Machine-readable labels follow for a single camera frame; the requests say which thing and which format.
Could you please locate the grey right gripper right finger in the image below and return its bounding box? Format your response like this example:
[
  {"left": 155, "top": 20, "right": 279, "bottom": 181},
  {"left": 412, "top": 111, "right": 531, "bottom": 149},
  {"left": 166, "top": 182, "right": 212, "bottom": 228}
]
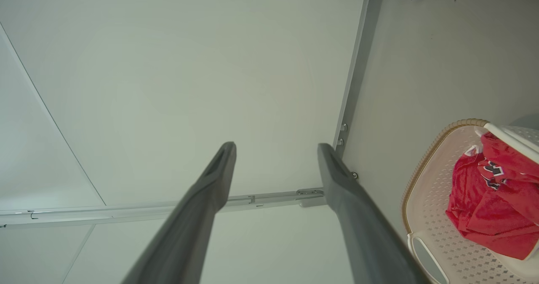
[{"left": 317, "top": 143, "right": 431, "bottom": 284}]

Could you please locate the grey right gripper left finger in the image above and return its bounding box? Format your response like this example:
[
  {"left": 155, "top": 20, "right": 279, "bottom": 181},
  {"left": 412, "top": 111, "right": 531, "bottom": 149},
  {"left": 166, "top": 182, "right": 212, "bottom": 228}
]
[{"left": 121, "top": 142, "right": 237, "bottom": 284}]

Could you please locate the red jersey with black-white print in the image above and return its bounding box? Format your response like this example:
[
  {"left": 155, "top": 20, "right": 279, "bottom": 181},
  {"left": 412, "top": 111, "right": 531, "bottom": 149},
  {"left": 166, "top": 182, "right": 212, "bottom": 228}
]
[{"left": 445, "top": 132, "right": 539, "bottom": 261}]

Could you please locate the white perforated laundry basket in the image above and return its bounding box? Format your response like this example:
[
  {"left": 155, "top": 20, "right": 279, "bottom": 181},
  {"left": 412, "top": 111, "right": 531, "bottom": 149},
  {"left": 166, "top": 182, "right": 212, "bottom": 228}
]
[{"left": 401, "top": 118, "right": 539, "bottom": 284}]

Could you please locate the long aluminium rail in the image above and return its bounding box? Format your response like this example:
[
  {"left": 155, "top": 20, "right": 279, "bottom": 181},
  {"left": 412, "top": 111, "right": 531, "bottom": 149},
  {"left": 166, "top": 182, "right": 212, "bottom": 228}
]
[{"left": 0, "top": 190, "right": 325, "bottom": 228}]

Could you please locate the aluminium post with screws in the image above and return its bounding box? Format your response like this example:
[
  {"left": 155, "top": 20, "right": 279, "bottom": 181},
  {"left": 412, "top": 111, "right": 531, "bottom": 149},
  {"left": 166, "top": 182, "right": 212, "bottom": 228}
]
[{"left": 332, "top": 0, "right": 384, "bottom": 159}]

